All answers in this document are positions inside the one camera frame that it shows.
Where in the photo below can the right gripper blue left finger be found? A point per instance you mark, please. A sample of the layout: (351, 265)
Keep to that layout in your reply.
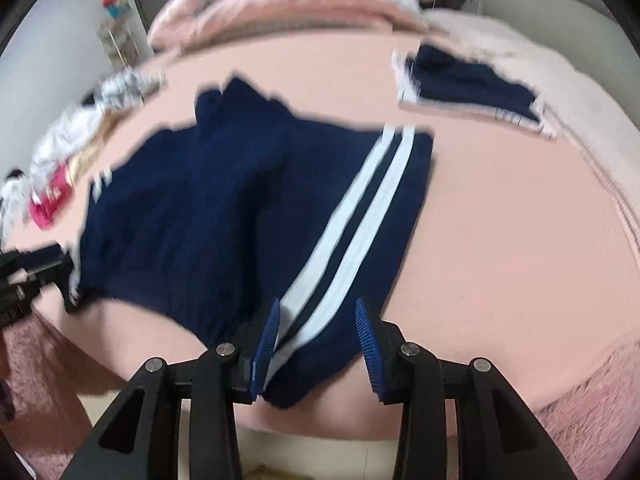
(137, 437)

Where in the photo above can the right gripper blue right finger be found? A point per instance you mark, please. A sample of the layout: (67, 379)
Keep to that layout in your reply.
(499, 437)

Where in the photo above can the navy shorts with white stripes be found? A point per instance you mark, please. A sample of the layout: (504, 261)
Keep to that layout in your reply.
(253, 203)

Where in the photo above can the navy garment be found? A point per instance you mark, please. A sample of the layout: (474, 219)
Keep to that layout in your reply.
(435, 75)

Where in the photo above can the magenta pink garment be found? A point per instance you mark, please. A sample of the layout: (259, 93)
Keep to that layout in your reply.
(45, 205)

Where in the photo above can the pink fuzzy sleeve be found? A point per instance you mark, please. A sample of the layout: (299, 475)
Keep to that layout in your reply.
(43, 377)

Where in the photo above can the cream yellow garment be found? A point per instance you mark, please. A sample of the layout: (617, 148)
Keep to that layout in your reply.
(79, 163)

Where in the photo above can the white garment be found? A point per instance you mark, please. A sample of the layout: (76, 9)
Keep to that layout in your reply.
(68, 134)

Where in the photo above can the pink bed sheet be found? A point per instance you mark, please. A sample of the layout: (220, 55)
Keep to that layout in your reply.
(520, 254)

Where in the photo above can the grey patterned crumpled garment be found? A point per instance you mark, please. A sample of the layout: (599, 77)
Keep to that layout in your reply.
(127, 89)

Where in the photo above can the white shelf rack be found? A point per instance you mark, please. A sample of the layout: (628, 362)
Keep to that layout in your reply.
(118, 43)

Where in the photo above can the red blue plush toy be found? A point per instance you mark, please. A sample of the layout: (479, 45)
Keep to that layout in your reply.
(116, 8)

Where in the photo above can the beige knitted blanket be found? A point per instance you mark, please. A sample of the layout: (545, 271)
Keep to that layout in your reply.
(573, 101)

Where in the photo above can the grey green headboard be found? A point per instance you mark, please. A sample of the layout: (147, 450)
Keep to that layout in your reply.
(583, 35)

